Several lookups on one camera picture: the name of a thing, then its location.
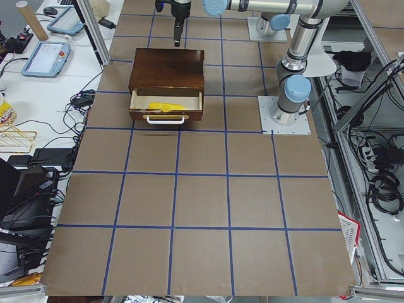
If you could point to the near teach pendant tablet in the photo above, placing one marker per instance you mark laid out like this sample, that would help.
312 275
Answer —
47 60

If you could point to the black electronics box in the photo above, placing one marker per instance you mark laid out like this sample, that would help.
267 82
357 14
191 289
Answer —
26 197

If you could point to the dark brown wooden cabinet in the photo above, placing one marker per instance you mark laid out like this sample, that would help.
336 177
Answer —
168 72

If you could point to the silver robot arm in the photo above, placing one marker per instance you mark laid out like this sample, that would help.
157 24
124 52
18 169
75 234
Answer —
294 86
271 23

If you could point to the yellow snack bag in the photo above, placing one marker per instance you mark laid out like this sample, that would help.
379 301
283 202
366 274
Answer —
8 113

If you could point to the black power adapter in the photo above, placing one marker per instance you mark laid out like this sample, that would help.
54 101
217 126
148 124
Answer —
83 98

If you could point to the far teach pendant tablet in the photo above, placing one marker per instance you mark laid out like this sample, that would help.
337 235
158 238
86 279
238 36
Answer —
67 22

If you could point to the aluminium frame post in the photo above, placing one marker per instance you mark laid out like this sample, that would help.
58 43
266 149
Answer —
92 30

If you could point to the white red plastic basket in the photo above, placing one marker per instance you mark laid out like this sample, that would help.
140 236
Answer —
351 233

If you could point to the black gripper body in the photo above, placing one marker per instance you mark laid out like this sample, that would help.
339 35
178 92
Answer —
178 10

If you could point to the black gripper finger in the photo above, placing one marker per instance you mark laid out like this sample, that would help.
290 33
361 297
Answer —
178 28

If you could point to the black computer mouse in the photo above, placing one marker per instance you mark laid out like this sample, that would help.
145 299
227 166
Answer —
50 11

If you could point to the cardboard tube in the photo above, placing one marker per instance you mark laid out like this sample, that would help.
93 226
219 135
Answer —
30 18

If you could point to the yellow toy corn cob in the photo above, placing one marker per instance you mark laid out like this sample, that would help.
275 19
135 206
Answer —
165 107

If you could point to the gold wire rack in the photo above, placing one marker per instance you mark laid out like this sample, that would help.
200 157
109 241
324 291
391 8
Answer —
14 140

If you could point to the wooden drawer with white handle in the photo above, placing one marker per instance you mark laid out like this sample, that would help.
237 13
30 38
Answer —
138 108

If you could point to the black cloth on cup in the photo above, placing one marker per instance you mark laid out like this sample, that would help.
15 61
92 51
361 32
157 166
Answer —
353 61

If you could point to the teach pendant tablet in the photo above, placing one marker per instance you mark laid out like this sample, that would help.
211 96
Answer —
47 60
67 22

